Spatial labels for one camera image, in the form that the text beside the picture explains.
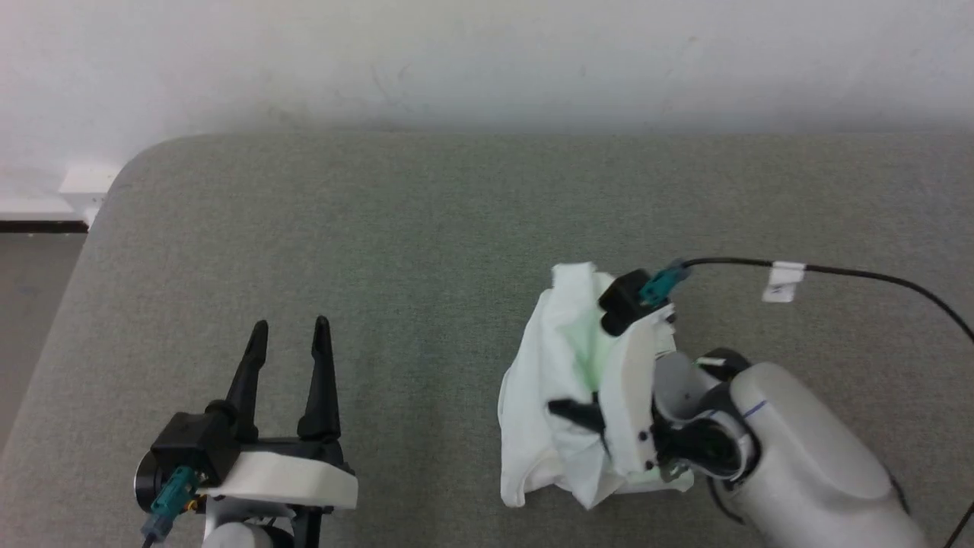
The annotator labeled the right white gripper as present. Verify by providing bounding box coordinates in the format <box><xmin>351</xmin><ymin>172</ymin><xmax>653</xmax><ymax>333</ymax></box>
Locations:
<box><xmin>548</xmin><ymin>303</ymin><xmax>678</xmax><ymax>477</ymax></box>

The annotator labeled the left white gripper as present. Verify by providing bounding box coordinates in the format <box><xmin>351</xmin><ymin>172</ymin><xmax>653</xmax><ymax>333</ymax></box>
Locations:
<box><xmin>217</xmin><ymin>316</ymin><xmax>359</xmax><ymax>511</ymax></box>

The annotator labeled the white garment with grey stitching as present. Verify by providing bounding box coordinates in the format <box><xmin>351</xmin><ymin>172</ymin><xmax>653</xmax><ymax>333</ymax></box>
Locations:
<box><xmin>498</xmin><ymin>263</ymin><xmax>695</xmax><ymax>511</ymax></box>

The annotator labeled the grey-green fabric sofa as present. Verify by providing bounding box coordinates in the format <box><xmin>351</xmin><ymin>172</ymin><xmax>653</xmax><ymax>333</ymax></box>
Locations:
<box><xmin>0</xmin><ymin>133</ymin><xmax>974</xmax><ymax>548</ymax></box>

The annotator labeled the black floor strip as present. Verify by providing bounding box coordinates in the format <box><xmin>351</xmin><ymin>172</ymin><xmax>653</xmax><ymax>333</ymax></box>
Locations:
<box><xmin>0</xmin><ymin>220</ymin><xmax>89</xmax><ymax>234</ymax></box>

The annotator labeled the left black cable teal plug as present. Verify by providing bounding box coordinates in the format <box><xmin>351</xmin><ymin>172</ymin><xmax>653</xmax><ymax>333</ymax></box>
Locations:
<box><xmin>140</xmin><ymin>466</ymin><xmax>200</xmax><ymax>548</ymax></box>

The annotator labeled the black cable teal plug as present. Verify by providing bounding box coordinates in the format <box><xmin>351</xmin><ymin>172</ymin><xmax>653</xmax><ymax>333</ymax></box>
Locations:
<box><xmin>639</xmin><ymin>257</ymin><xmax>974</xmax><ymax>345</ymax></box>
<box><xmin>140</xmin><ymin>466</ymin><xmax>200</xmax><ymax>548</ymax></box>

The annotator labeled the right cable white label tag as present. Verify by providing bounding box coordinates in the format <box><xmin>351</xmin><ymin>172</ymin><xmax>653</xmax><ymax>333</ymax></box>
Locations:
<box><xmin>762</xmin><ymin>262</ymin><xmax>807</xmax><ymax>304</ymax></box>

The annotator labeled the right black cable teal plug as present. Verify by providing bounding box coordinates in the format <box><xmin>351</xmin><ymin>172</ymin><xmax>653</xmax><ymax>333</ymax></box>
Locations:
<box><xmin>639</xmin><ymin>257</ymin><xmax>974</xmax><ymax>345</ymax></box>

